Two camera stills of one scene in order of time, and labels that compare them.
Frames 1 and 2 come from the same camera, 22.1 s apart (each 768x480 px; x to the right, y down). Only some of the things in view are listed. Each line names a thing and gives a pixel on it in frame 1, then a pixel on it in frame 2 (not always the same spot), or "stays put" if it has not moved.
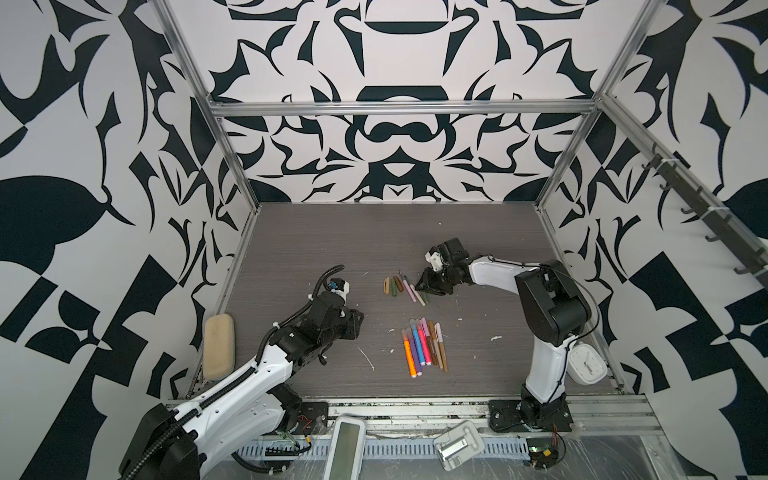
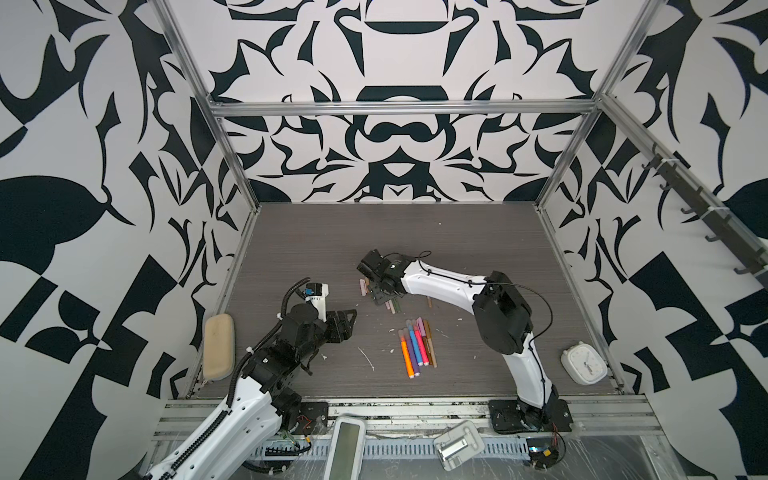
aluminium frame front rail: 421,415 stays put
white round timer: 584,365 stays put
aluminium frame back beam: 235,109 stays put
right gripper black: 428,284 → 373,288
